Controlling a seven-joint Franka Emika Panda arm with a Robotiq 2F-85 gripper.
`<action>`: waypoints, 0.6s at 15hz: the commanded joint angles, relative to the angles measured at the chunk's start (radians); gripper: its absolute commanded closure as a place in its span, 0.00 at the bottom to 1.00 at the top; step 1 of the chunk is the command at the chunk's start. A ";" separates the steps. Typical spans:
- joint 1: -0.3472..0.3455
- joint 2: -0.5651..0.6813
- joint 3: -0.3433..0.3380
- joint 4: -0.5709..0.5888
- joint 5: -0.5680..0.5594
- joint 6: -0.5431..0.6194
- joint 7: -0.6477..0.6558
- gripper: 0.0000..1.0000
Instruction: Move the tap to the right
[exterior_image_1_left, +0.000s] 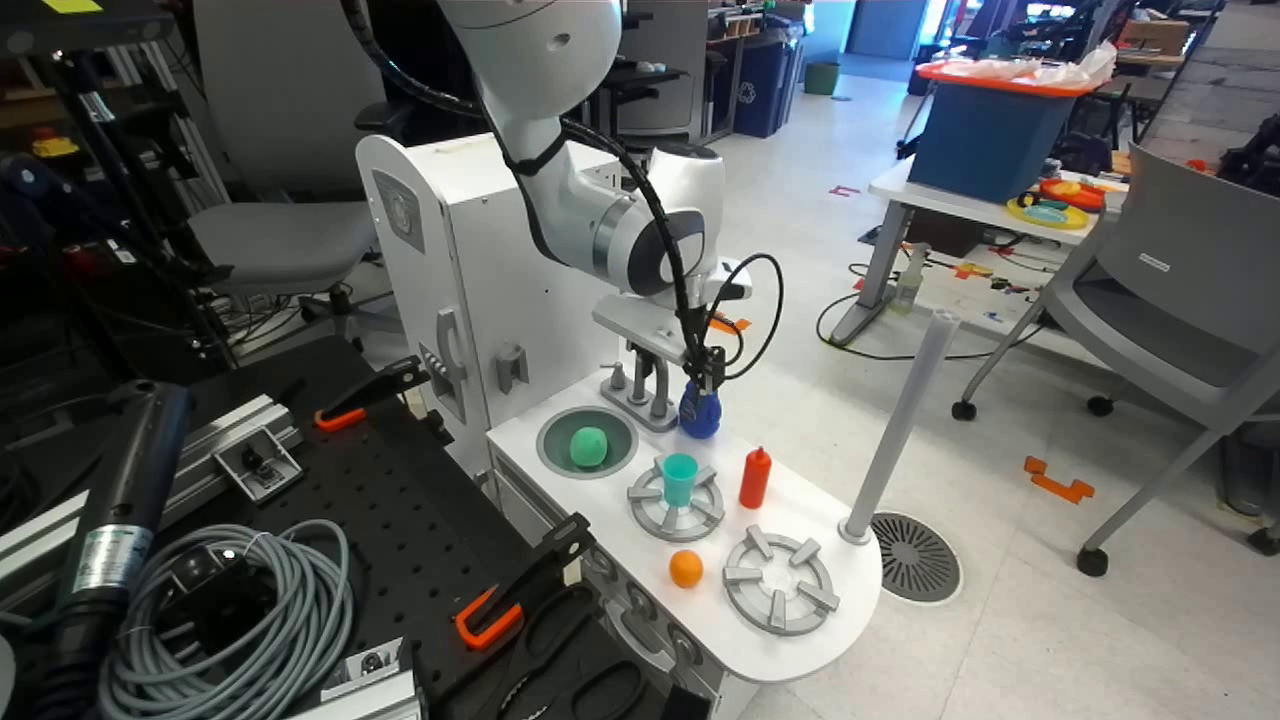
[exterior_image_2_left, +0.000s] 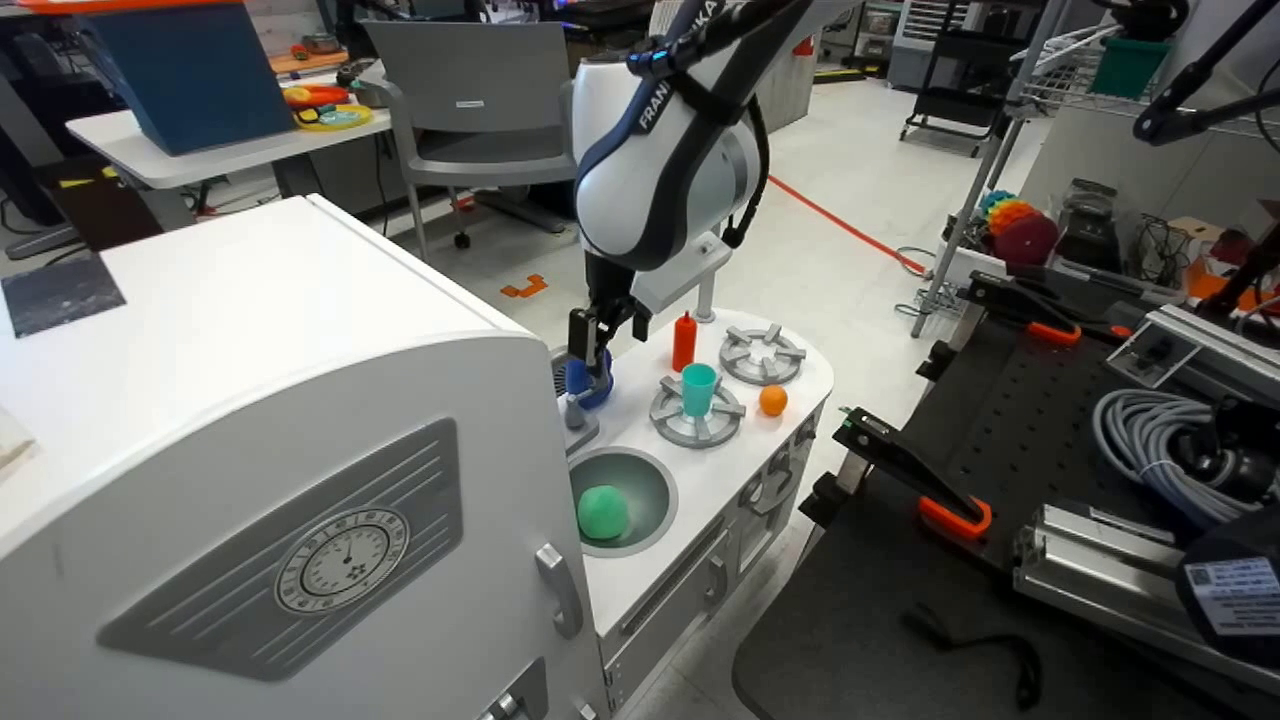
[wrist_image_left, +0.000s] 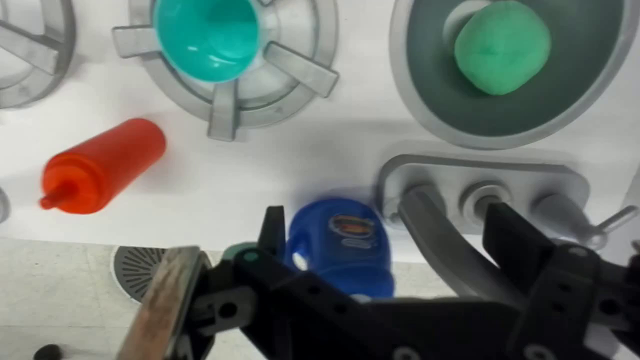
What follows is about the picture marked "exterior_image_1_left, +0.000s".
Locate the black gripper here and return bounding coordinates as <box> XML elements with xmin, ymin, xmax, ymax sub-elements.
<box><xmin>671</xmin><ymin>307</ymin><xmax>734</xmax><ymax>405</ymax></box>

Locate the grey toy tap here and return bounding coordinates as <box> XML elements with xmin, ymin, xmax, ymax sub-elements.
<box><xmin>594</xmin><ymin>346</ymin><xmax>684</xmax><ymax>437</ymax></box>

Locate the teal toy cup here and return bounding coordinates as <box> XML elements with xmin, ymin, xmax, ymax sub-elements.
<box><xmin>658</xmin><ymin>450</ymin><xmax>705</xmax><ymax>512</ymax></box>

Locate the red toy bottle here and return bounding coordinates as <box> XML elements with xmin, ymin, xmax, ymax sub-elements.
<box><xmin>734</xmin><ymin>444</ymin><xmax>777</xmax><ymax>512</ymax></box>

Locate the green ball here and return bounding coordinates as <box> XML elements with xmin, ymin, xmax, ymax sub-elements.
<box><xmin>558</xmin><ymin>421</ymin><xmax>615</xmax><ymax>472</ymax></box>

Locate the green toy sink basin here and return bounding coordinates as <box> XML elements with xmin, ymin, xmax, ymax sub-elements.
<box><xmin>531</xmin><ymin>405</ymin><xmax>636</xmax><ymax>485</ymax></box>

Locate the grey toy burner grate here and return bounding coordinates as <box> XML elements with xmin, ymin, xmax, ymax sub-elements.
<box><xmin>623</xmin><ymin>454</ymin><xmax>727</xmax><ymax>543</ymax></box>
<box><xmin>721</xmin><ymin>523</ymin><xmax>843</xmax><ymax>641</ymax></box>

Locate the orange ball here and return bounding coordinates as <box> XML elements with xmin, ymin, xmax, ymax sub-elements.
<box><xmin>664</xmin><ymin>547</ymin><xmax>706</xmax><ymax>590</ymax></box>

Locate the grey kitchen pole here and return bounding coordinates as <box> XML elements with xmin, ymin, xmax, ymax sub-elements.
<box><xmin>836</xmin><ymin>303</ymin><xmax>962</xmax><ymax>547</ymax></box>

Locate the white toy kitchen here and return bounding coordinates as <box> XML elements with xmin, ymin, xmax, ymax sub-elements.
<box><xmin>350</xmin><ymin>129</ymin><xmax>889</xmax><ymax>693</ymax></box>

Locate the round floor drain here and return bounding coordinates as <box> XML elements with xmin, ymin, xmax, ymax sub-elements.
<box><xmin>869</xmin><ymin>508</ymin><xmax>962</xmax><ymax>609</ymax></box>

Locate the grey side table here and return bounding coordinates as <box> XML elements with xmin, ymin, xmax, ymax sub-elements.
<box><xmin>836</xmin><ymin>157</ymin><xmax>1136</xmax><ymax>351</ymax></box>

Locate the black perforated work table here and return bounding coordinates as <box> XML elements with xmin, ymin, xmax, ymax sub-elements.
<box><xmin>172</xmin><ymin>330</ymin><xmax>725</xmax><ymax>720</ymax></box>

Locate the orange plastic floor piece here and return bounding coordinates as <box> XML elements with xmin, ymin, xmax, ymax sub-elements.
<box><xmin>1018</xmin><ymin>450</ymin><xmax>1099</xmax><ymax>508</ymax></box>

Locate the blue bin orange lid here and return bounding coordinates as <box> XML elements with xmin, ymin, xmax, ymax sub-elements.
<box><xmin>906</xmin><ymin>54</ymin><xmax>1111</xmax><ymax>207</ymax></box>

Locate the colourful toy pile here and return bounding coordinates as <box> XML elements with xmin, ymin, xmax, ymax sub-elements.
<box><xmin>1003</xmin><ymin>172</ymin><xmax>1111</xmax><ymax>237</ymax></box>

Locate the grey plastic wheeled chair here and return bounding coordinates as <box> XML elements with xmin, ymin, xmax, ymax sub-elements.
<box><xmin>947</xmin><ymin>144</ymin><xmax>1280</xmax><ymax>578</ymax></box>

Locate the grey office chair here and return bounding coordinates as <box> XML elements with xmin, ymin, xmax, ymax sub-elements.
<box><xmin>177</xmin><ymin>0</ymin><xmax>391</xmax><ymax>303</ymax></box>

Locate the black cylindrical tube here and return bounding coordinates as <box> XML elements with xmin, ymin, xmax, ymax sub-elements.
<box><xmin>29</xmin><ymin>376</ymin><xmax>198</xmax><ymax>720</ymax></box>

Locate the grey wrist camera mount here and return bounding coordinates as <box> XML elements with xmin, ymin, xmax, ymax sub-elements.
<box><xmin>588</xmin><ymin>292</ymin><xmax>696</xmax><ymax>367</ymax></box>

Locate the black clamp orange handle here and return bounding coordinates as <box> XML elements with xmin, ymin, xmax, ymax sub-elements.
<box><xmin>308</xmin><ymin>351</ymin><xmax>437</xmax><ymax>438</ymax></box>
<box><xmin>449</xmin><ymin>512</ymin><xmax>594</xmax><ymax>656</ymax></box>

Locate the aluminium bracket black centre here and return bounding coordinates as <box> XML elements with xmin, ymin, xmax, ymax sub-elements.
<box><xmin>313</xmin><ymin>635</ymin><xmax>428</xmax><ymax>720</ymax></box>
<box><xmin>212</xmin><ymin>424</ymin><xmax>308</xmax><ymax>508</ymax></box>

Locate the grey coiled cable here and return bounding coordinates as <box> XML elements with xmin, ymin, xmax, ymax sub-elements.
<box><xmin>91</xmin><ymin>514</ymin><xmax>358</xmax><ymax>720</ymax></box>

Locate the aluminium extrusion rail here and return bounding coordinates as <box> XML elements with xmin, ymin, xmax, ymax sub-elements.
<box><xmin>0</xmin><ymin>390</ymin><xmax>305</xmax><ymax>590</ymax></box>

